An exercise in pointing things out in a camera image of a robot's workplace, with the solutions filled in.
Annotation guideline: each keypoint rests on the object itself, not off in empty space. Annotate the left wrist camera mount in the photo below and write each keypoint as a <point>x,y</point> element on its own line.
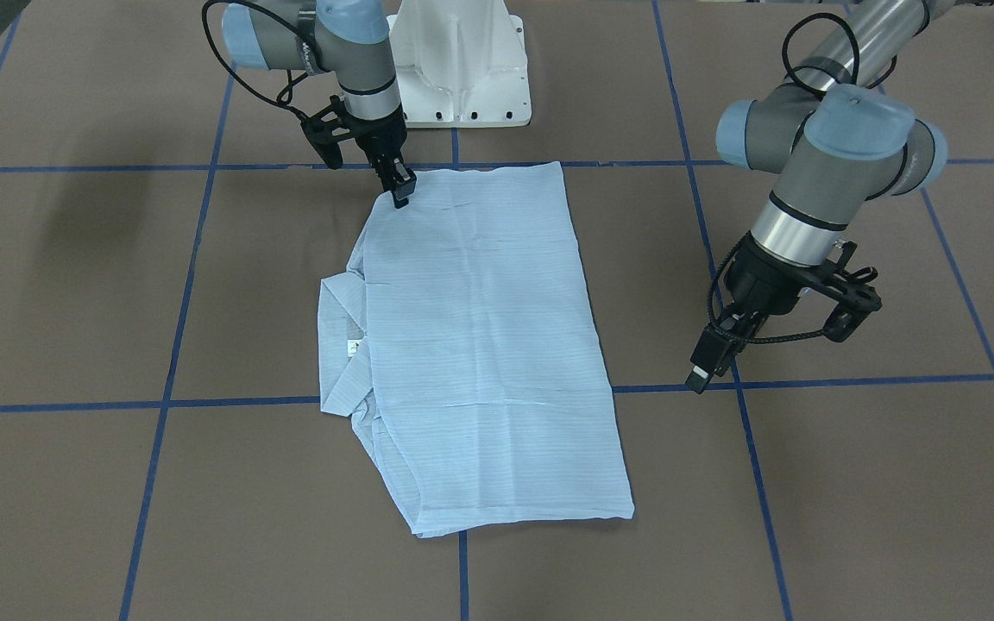
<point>852,292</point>

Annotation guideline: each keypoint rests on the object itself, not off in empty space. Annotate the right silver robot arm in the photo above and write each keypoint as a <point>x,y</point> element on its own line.
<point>348,39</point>

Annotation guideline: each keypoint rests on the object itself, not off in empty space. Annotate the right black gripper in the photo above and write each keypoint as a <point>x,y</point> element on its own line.
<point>378,140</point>

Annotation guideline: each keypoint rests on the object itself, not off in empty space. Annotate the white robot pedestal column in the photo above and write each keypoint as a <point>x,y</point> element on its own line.
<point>461,65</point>

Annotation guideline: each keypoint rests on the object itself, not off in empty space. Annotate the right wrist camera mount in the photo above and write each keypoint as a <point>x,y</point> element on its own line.
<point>326,131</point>

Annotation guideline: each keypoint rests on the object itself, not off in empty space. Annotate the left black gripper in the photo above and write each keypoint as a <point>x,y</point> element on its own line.
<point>767,280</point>

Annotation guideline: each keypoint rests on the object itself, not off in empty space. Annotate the light blue button-up shirt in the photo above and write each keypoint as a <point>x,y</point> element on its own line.
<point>460,343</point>

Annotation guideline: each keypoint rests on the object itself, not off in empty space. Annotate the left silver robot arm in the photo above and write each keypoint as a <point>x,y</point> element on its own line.
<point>834,142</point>

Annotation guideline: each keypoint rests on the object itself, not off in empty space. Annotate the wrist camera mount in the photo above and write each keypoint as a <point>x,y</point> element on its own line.
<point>326,131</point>
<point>852,292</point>

